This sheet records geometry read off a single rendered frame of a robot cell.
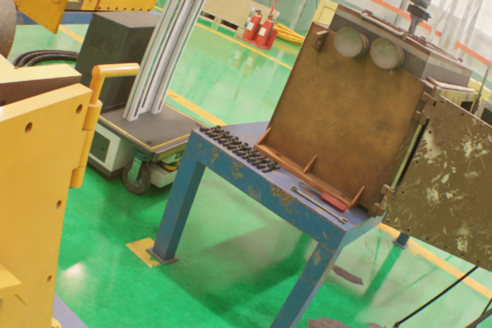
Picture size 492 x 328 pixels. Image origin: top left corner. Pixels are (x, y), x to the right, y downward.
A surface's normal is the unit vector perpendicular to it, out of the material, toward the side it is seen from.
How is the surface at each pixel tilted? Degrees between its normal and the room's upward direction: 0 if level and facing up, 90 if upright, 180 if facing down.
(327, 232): 90
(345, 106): 90
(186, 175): 90
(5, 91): 90
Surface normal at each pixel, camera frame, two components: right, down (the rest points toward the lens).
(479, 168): -0.21, 0.29
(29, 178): 0.88, 0.44
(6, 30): 0.51, 0.22
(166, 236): -0.53, 0.11
